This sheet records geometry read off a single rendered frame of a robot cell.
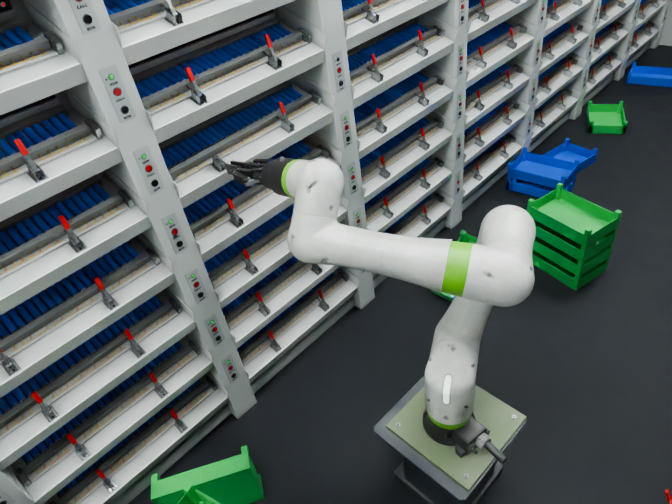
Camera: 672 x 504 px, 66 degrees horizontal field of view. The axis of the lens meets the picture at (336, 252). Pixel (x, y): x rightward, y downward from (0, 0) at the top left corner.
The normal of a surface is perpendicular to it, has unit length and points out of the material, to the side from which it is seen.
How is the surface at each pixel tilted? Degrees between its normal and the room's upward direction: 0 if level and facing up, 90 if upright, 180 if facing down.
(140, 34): 19
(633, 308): 0
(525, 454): 0
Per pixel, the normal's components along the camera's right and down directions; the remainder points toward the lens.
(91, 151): 0.11, -0.61
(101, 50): 0.72, 0.36
